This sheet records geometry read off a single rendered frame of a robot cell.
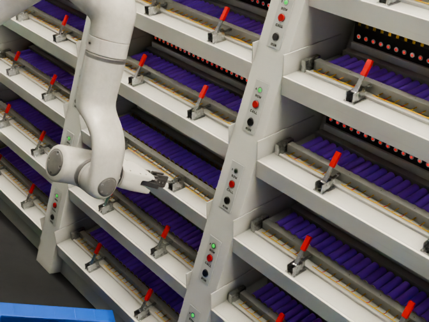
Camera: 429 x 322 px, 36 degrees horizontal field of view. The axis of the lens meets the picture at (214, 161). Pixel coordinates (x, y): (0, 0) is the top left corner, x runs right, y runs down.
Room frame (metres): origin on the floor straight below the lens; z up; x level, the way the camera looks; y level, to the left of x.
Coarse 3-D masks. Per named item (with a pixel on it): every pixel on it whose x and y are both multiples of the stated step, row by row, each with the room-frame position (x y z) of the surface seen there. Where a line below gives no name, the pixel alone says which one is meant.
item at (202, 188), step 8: (128, 136) 1.83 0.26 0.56; (136, 144) 1.79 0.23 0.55; (144, 144) 1.79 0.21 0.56; (144, 152) 1.77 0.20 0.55; (152, 152) 1.75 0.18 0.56; (160, 160) 1.71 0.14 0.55; (168, 160) 1.71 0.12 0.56; (160, 168) 1.69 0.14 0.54; (168, 168) 1.69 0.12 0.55; (176, 168) 1.67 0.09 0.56; (176, 176) 1.65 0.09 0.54; (184, 176) 1.64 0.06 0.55; (192, 176) 1.64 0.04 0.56; (192, 184) 1.62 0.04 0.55; (200, 184) 1.60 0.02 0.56; (200, 192) 1.59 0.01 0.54; (208, 192) 1.57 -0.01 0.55
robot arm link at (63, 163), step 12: (60, 144) 1.36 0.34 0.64; (48, 156) 1.36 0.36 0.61; (60, 156) 1.33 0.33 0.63; (72, 156) 1.34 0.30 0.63; (84, 156) 1.36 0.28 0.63; (48, 168) 1.35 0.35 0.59; (60, 168) 1.32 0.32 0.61; (72, 168) 1.33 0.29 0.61; (60, 180) 1.32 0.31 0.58; (72, 180) 1.34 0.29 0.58
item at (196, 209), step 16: (128, 112) 2.02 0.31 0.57; (80, 128) 1.90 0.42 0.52; (128, 160) 1.74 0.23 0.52; (144, 160) 1.75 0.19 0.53; (160, 192) 1.63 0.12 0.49; (176, 192) 1.60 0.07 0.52; (192, 192) 1.60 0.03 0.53; (176, 208) 1.59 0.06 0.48; (192, 208) 1.53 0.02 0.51; (208, 208) 1.49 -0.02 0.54
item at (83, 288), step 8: (0, 200) 2.26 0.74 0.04; (0, 208) 2.25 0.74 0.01; (8, 208) 2.21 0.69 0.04; (8, 216) 2.20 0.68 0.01; (16, 216) 2.17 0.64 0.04; (16, 224) 2.16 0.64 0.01; (24, 224) 2.12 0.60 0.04; (24, 232) 2.11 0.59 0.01; (32, 232) 2.08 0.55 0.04; (32, 240) 2.07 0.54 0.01; (64, 264) 1.92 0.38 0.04; (64, 272) 1.92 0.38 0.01; (72, 272) 1.89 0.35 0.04; (72, 280) 1.88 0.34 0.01; (80, 280) 1.85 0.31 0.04; (80, 288) 1.85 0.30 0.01; (88, 288) 1.82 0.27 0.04; (88, 296) 1.82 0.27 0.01; (96, 296) 1.79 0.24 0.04; (96, 304) 1.78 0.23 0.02; (104, 304) 1.76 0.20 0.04; (120, 320) 1.70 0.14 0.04
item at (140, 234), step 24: (72, 192) 1.89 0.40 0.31; (120, 192) 1.87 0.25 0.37; (96, 216) 1.79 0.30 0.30; (120, 216) 1.78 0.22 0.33; (144, 216) 1.75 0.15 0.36; (168, 216) 1.77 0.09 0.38; (120, 240) 1.71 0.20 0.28; (144, 240) 1.67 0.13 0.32; (168, 240) 1.67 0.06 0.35; (192, 240) 1.66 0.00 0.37; (168, 264) 1.58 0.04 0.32; (192, 264) 1.58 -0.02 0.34
